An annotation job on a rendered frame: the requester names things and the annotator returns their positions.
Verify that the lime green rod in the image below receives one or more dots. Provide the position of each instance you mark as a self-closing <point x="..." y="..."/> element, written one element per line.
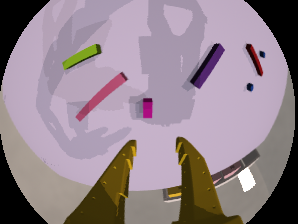
<point x="81" y="56"/>

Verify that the dark pink rod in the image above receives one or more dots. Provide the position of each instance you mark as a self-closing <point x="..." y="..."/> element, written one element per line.
<point x="102" y="94"/>

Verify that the red rod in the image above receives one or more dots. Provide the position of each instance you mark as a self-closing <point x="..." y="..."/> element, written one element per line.
<point x="255" y="59"/>

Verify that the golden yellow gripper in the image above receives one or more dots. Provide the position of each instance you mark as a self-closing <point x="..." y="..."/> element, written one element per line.
<point x="105" y="202"/>

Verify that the small blue cube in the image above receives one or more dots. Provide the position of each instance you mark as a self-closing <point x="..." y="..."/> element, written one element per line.
<point x="262" y="54"/>
<point x="250" y="87"/>

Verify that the purple rod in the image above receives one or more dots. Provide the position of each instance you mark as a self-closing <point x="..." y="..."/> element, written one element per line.
<point x="207" y="66"/>

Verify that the magenta rod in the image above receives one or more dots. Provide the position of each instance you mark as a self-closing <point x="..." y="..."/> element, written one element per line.
<point x="147" y="107"/>

